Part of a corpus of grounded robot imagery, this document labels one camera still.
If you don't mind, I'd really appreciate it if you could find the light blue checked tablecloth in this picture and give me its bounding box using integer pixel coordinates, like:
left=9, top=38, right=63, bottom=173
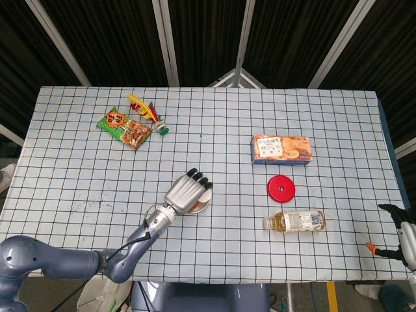
left=0, top=85, right=411, bottom=283

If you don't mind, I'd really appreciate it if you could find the round stainless steel plate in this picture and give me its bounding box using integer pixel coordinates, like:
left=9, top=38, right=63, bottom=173
left=189, top=190, right=213, bottom=215

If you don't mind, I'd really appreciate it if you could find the green snack bag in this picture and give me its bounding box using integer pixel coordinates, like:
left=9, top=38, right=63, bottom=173
left=95, top=106, right=153, bottom=151

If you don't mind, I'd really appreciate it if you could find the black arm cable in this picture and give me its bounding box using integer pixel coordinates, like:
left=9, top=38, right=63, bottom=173
left=51, top=203, right=167, bottom=312

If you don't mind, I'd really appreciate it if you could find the white triangular metal frame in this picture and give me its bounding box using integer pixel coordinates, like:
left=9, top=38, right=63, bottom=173
left=207, top=67, right=267, bottom=88

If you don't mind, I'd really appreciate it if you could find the orange blue cookie box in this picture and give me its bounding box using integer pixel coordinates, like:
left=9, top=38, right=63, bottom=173
left=250, top=135, right=314, bottom=166

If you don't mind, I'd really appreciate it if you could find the green floor cable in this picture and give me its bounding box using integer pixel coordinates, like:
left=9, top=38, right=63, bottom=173
left=311, top=281, right=326, bottom=312

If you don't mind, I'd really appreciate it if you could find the red round disc lid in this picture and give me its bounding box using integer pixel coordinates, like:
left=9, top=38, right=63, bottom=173
left=266, top=174, right=296, bottom=205

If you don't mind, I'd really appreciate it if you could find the colourful feather shuttlecock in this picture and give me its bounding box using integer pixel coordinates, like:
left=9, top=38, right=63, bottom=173
left=126, top=94, right=170, bottom=136

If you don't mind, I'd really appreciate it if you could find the white metal partition post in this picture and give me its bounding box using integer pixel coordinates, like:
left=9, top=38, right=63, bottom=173
left=233, top=0, right=256, bottom=87
left=25, top=0, right=92, bottom=87
left=307, top=0, right=376, bottom=89
left=151, top=0, right=180, bottom=87

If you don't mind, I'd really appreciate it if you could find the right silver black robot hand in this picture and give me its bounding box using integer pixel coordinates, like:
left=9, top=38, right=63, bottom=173
left=365, top=203, right=416, bottom=270

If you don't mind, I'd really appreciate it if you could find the blue-grey robot torso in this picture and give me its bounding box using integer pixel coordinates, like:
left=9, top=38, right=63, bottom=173
left=131, top=281, right=271, bottom=312

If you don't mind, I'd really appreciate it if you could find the white shoe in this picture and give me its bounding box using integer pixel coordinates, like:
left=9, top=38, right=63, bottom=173
left=0, top=163, right=17, bottom=193

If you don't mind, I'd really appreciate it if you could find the clear tea bottle white cap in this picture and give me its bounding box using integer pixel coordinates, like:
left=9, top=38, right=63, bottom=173
left=263, top=209, right=326, bottom=233

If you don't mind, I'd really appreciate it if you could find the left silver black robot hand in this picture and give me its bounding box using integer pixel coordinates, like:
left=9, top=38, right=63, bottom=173
left=163, top=167, right=214, bottom=215

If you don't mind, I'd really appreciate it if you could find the white plastic bag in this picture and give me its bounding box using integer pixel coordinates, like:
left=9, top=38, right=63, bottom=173
left=77, top=278, right=133, bottom=312

